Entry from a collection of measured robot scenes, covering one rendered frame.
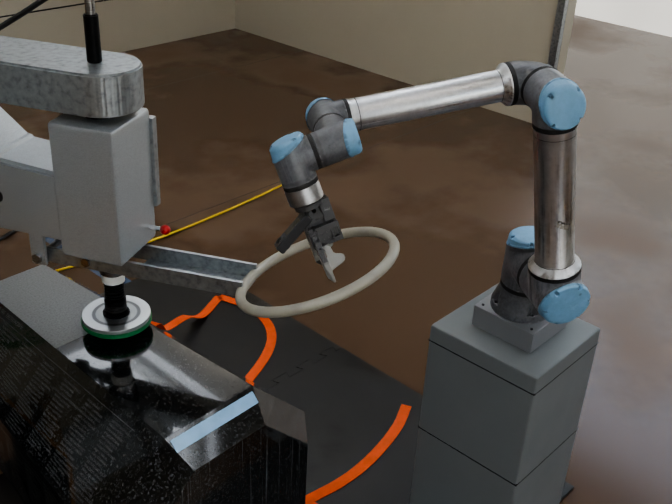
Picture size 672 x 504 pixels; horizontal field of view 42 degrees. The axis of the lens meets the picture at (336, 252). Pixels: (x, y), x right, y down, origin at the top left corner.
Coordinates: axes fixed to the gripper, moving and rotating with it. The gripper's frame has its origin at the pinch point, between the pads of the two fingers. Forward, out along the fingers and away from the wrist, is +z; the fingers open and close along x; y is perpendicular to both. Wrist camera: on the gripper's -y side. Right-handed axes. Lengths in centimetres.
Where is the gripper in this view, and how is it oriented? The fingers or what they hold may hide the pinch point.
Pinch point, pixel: (325, 274)
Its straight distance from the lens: 224.0
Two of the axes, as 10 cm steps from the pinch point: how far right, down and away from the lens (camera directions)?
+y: 9.1, -3.9, 1.2
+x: -2.5, -2.9, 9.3
